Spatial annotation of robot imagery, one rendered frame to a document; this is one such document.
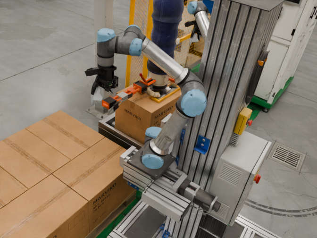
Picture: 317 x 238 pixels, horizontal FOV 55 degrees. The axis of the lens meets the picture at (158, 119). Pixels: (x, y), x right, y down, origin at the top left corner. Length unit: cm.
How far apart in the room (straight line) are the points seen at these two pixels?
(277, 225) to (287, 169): 85
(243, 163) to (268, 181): 185
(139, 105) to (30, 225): 118
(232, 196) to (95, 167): 116
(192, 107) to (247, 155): 55
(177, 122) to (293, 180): 244
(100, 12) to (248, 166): 231
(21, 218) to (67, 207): 29
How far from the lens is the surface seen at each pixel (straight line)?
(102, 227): 282
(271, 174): 370
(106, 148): 269
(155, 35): 246
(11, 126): 393
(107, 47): 135
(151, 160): 164
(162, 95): 264
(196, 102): 141
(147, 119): 251
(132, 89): 244
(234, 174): 177
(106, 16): 341
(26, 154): 272
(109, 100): 228
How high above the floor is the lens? 237
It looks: 36 degrees down
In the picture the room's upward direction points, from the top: 8 degrees clockwise
